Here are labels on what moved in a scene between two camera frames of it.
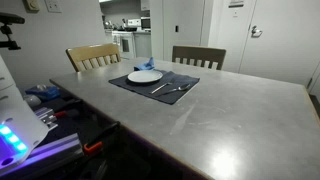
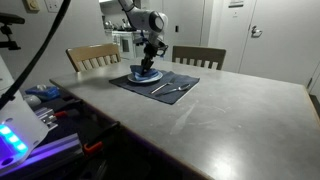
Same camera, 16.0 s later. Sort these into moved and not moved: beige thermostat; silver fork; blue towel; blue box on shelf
Moved: blue towel
Not moved: blue box on shelf; beige thermostat; silver fork
